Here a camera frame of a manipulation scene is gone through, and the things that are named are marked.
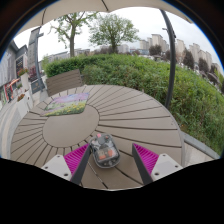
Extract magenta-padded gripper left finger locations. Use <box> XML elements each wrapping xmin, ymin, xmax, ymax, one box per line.
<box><xmin>41</xmin><ymin>143</ymin><xmax>93</xmax><ymax>187</ymax></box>

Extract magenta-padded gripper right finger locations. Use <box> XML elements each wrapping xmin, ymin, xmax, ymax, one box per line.
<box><xmin>131</xmin><ymin>142</ymin><xmax>184</xmax><ymax>186</ymax></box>

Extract transparent grey computer mouse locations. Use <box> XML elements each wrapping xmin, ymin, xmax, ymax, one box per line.
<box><xmin>89</xmin><ymin>132</ymin><xmax>121</xmax><ymax>169</ymax></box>

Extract cherry blossom print mouse pad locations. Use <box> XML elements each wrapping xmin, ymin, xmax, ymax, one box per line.
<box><xmin>40</xmin><ymin>92</ymin><xmax>90</xmax><ymax>118</ymax></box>

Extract white flower planter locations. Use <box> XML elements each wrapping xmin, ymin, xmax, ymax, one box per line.
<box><xmin>18</xmin><ymin>68</ymin><xmax>31</xmax><ymax>91</ymax></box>
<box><xmin>15</xmin><ymin>93</ymin><xmax>33</xmax><ymax>118</ymax></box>

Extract green hedge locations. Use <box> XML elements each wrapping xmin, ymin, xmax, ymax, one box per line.
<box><xmin>44</xmin><ymin>53</ymin><xmax>224</xmax><ymax>156</ymax></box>

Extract brown slatted chair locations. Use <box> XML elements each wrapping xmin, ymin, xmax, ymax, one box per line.
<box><xmin>45</xmin><ymin>68</ymin><xmax>84</xmax><ymax>98</ymax></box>

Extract dark curved parasol pole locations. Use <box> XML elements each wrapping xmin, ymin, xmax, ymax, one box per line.
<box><xmin>159</xmin><ymin>9</ymin><xmax>177</xmax><ymax>111</ymax></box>

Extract grey shopfront building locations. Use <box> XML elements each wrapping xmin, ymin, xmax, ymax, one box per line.
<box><xmin>0</xmin><ymin>39</ymin><xmax>29</xmax><ymax>104</ymax></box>

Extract grey sign pillar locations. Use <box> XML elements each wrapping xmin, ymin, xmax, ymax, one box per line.
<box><xmin>27</xmin><ymin>26</ymin><xmax>46</xmax><ymax>94</ymax></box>

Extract distant apartment buildings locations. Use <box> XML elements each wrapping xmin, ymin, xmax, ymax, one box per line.
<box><xmin>139</xmin><ymin>33</ymin><xmax>214</xmax><ymax>71</ymax></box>

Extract tall thin-crowned tree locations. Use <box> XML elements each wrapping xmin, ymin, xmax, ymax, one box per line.
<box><xmin>49</xmin><ymin>11</ymin><xmax>98</xmax><ymax>58</ymax></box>

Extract round bushy tree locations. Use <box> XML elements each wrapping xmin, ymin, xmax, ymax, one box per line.
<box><xmin>88</xmin><ymin>13</ymin><xmax>140</xmax><ymax>54</ymax></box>

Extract beige parasol canopy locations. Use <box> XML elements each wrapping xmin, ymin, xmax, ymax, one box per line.
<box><xmin>16</xmin><ymin>0</ymin><xmax>193</xmax><ymax>34</ymax></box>

